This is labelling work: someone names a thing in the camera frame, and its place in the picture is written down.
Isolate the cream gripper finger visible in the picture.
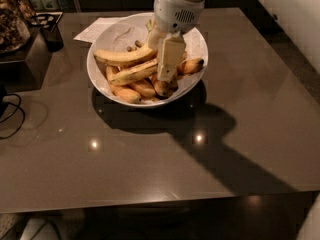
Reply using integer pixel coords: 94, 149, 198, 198
148, 26, 167, 50
157, 32, 186, 82

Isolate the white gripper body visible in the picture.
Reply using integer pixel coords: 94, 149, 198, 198
154, 0, 205, 33

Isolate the large curved yellow banana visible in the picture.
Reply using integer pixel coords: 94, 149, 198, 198
93, 21, 156, 67

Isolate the small banana right side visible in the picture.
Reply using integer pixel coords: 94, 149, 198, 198
177, 58, 204, 75

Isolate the small banana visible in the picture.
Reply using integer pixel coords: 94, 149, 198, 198
150, 74, 169, 97
106, 65, 141, 104
177, 58, 204, 75
129, 79, 156, 98

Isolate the white paper bowl liner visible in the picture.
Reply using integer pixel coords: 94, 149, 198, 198
87, 13, 208, 108

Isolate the white ceramic bowl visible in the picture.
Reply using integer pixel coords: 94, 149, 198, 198
86, 12, 208, 108

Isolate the long spotted yellow banana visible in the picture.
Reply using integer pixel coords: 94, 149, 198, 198
109, 59, 158, 86

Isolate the small banana centre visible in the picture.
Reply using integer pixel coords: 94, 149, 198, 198
150, 74, 169, 97

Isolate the small banana front middle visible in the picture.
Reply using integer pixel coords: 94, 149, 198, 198
129, 79, 156, 98

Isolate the small banana front left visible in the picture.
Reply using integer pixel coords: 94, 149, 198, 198
106, 65, 141, 104

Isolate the white paper sheet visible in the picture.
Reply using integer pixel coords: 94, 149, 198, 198
74, 17, 122, 43

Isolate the dark box stand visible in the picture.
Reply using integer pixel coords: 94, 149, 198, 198
0, 28, 52, 92

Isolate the glass jar with snacks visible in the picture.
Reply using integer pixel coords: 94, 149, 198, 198
0, 0, 31, 54

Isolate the white object under table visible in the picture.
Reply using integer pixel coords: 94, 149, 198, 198
19, 218, 62, 240

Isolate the black cable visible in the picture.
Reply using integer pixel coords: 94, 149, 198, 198
0, 85, 27, 141

